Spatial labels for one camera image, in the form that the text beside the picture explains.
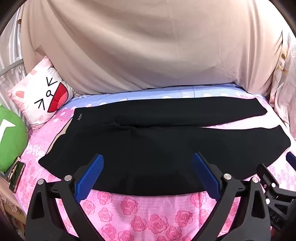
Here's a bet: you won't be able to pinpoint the green plush pillow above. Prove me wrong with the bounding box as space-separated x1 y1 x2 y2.
0 104 28 173

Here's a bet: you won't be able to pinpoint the pink rose bed sheet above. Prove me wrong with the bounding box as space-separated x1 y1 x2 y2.
14 85 296 241

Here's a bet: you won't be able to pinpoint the beige hanging cloth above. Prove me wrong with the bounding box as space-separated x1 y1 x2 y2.
20 0 284 95

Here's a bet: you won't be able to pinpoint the white striped curtain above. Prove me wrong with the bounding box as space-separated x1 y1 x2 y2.
0 5 30 112

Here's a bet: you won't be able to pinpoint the white cat face pillow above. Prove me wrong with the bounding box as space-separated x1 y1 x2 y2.
8 56 75 129

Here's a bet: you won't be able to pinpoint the pale floral blanket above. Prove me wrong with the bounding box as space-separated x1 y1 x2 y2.
269 30 296 130

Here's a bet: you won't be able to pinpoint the black smartphone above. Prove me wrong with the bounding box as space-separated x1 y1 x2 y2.
9 156 26 194

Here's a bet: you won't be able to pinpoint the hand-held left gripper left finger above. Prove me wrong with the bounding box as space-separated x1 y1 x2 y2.
25 153 104 241

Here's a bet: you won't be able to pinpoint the black pants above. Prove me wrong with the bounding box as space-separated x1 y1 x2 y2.
38 97 291 196

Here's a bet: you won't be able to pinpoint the metal bed rail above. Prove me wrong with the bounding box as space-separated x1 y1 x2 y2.
0 59 23 77

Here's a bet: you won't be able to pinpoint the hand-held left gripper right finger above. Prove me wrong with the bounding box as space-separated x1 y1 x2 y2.
192 152 271 241

